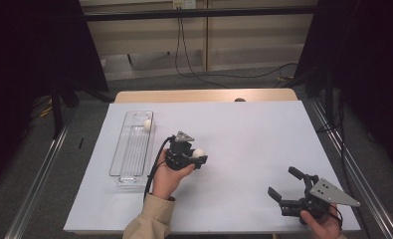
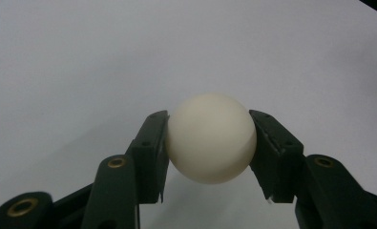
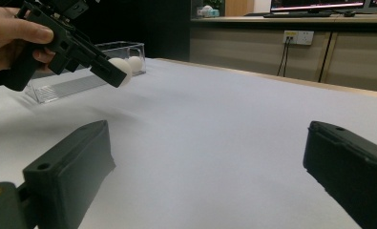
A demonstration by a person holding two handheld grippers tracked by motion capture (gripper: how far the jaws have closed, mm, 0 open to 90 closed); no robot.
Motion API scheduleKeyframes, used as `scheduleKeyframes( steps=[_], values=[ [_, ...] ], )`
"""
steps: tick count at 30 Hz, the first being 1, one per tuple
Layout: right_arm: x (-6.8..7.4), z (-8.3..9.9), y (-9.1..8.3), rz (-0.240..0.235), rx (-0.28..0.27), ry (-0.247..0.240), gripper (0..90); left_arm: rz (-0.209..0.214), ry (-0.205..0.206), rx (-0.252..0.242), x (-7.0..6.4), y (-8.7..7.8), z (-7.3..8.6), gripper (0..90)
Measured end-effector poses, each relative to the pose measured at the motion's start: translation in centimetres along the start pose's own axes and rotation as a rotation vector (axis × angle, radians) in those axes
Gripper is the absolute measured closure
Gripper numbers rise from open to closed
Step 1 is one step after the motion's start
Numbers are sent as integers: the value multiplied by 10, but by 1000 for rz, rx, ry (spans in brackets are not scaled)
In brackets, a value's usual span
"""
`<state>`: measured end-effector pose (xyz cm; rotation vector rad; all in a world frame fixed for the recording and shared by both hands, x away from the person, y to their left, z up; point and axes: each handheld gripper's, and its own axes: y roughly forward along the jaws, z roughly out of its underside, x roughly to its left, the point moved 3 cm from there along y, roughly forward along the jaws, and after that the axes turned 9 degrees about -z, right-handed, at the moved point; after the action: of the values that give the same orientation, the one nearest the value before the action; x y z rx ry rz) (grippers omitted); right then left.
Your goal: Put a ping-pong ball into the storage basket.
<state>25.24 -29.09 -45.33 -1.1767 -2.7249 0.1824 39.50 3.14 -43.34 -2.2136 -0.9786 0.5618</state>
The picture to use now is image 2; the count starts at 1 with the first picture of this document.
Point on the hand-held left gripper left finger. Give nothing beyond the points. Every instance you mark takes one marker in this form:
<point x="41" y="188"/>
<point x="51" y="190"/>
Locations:
<point x="151" y="159"/>

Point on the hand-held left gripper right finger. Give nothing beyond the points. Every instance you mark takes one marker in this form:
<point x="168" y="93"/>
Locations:
<point x="278" y="159"/>

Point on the plain white ball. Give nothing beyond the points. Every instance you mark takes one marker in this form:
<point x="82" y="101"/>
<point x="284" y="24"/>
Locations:
<point x="211" y="138"/>

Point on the white table cover sheet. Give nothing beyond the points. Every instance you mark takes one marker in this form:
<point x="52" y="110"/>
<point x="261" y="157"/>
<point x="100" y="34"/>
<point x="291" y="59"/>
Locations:
<point x="81" y="63"/>

